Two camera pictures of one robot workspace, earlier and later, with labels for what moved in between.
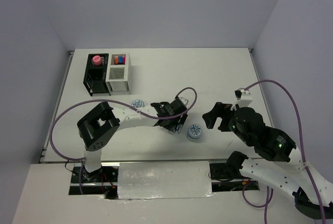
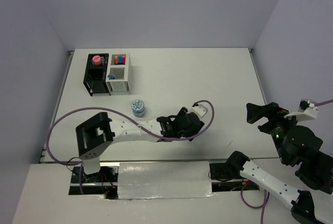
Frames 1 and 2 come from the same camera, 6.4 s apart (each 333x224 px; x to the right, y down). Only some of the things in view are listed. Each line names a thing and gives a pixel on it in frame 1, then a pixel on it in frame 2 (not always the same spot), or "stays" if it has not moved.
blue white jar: [138, 103] stays
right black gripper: [221, 109] -> [254, 110]
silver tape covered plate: [147, 180] stays
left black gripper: [176, 126] -> [192, 132]
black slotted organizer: [95, 76] stays
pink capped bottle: [97, 60] stays
